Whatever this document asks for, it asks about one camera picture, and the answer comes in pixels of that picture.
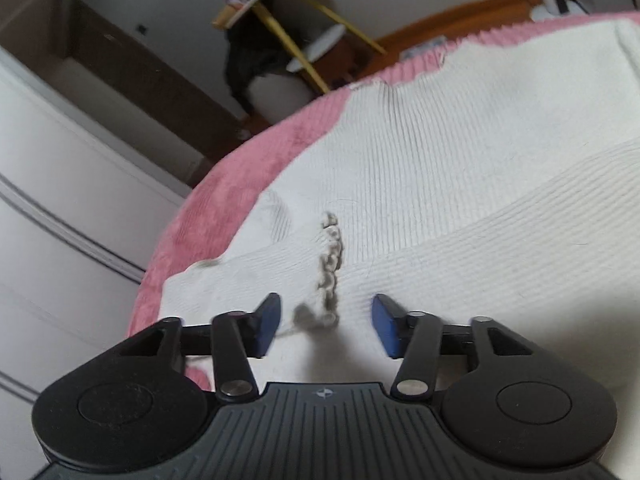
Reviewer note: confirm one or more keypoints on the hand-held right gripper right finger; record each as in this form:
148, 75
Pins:
385, 325

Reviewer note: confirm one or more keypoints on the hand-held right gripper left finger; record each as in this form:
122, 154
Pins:
267, 322

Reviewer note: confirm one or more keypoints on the white knit sweater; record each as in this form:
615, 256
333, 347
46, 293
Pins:
450, 170

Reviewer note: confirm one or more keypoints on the pink ribbed blanket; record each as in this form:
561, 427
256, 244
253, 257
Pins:
235, 185

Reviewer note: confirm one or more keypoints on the white round bin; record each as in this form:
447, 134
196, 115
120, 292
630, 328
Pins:
280, 97

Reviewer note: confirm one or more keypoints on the white wardrobe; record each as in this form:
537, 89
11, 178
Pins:
65, 210

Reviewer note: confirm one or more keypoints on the dark hanging cloth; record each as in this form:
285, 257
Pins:
245, 60

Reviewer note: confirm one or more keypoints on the yellow-legged shelf rack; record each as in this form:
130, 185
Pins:
285, 35

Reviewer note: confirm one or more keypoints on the brown door frame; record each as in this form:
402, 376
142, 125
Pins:
125, 75

